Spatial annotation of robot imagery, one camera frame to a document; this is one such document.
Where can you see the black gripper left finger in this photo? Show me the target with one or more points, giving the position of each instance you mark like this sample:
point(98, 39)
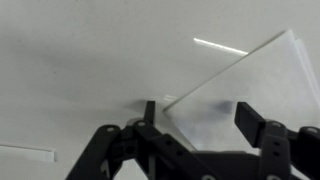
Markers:
point(160, 156)

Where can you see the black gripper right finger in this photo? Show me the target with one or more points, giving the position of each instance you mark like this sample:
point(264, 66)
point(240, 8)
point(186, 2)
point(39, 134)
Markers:
point(280, 148)

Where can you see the white paper napkin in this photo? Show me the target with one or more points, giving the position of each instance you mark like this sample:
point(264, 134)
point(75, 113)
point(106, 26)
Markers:
point(276, 80)

